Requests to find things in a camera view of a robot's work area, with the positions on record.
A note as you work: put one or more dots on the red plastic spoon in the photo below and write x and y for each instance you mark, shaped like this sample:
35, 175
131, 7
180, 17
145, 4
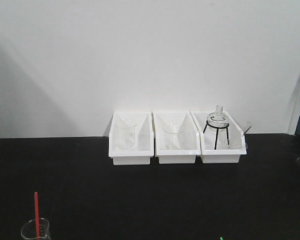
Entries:
37, 216

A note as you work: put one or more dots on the left white storage bin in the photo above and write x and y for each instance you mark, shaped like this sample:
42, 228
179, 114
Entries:
144, 148

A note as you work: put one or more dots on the white storage bin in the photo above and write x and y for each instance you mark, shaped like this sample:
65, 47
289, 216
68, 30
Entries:
191, 146
223, 154
144, 148

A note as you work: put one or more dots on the clear glass funnel flask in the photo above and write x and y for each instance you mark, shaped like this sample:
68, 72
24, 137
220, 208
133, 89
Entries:
174, 135

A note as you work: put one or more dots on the clear glass beaker in bin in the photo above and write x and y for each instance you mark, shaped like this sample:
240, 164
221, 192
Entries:
125, 134

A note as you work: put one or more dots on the middle white storage bin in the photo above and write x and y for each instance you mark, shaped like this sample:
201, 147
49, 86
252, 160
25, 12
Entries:
191, 146

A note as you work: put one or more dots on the round glass flask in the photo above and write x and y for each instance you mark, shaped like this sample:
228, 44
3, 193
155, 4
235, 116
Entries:
217, 118

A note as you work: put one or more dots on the right white storage bin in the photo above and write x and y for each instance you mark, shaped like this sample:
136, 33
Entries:
223, 154

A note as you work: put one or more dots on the clear glass tube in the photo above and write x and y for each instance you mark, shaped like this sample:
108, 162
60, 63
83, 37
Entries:
237, 142

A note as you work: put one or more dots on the clear front glass beaker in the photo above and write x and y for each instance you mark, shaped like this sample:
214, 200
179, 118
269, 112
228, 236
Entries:
31, 231

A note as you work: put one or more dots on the black wire tripod stand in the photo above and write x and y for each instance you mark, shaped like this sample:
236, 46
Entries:
217, 130

